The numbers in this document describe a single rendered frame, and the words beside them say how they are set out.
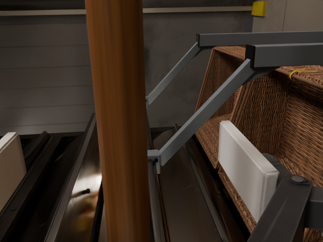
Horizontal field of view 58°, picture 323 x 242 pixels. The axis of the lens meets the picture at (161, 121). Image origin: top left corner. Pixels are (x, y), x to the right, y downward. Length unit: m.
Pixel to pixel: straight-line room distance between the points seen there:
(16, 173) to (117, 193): 0.06
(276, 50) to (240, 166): 0.47
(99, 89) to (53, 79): 2.94
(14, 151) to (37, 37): 2.87
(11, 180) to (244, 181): 0.13
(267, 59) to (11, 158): 0.51
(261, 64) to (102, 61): 0.48
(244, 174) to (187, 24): 2.82
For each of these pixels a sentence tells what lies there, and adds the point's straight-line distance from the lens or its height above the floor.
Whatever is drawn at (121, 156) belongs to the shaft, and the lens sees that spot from 0.17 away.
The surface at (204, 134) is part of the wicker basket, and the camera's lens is 1.63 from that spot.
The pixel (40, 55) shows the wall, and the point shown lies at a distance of 3.08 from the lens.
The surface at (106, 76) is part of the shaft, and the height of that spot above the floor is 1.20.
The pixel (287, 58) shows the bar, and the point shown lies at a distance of 0.63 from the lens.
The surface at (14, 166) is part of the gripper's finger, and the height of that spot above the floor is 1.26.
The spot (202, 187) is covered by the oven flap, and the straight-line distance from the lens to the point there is 1.15.
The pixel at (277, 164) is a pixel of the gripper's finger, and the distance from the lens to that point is 0.16.
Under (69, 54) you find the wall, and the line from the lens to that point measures 3.01.
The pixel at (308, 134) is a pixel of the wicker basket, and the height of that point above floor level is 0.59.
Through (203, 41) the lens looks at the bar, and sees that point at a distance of 1.06.
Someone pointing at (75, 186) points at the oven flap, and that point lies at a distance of 1.03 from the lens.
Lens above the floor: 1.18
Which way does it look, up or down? 5 degrees down
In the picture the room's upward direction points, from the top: 93 degrees counter-clockwise
